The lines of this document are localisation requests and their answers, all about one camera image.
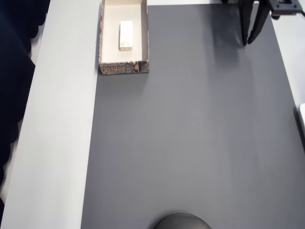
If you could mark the white rectangular block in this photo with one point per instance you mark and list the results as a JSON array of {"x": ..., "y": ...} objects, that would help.
[{"x": 125, "y": 35}]

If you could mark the patterned cardboard box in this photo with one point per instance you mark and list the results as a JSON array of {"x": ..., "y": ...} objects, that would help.
[{"x": 143, "y": 35}]

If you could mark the grey desk mat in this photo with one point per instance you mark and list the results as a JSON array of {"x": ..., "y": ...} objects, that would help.
[{"x": 190, "y": 131}]

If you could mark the dark blue curtain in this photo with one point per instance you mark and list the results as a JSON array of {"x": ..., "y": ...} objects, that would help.
[{"x": 12, "y": 71}]

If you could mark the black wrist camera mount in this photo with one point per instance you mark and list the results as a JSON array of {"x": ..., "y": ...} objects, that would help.
[{"x": 286, "y": 8}]

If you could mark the black camera stand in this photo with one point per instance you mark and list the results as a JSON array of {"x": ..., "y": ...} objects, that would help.
[{"x": 182, "y": 221}]

